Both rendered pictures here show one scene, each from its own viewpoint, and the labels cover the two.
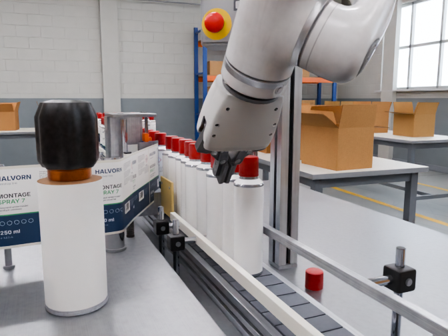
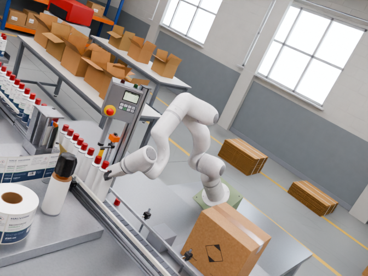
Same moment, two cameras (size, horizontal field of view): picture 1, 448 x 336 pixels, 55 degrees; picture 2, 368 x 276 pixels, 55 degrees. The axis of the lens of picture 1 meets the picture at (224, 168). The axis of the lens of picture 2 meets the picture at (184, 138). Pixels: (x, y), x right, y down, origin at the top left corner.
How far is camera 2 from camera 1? 1.24 m
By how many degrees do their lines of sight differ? 34
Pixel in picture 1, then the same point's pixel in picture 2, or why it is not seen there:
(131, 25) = not seen: outside the picture
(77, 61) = not seen: outside the picture
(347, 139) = not seen: hidden behind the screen
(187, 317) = (87, 218)
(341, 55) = (153, 177)
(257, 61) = (133, 170)
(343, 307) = (126, 213)
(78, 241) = (62, 196)
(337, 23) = (154, 170)
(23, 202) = (24, 167)
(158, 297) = (75, 210)
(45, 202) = (56, 185)
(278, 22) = (142, 167)
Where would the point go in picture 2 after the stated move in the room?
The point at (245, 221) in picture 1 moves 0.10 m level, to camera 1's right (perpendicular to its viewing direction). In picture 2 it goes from (105, 187) to (123, 189)
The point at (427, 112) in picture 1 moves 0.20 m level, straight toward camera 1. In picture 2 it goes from (174, 64) to (173, 65)
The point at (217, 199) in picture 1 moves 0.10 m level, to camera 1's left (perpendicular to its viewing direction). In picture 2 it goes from (93, 173) to (75, 171)
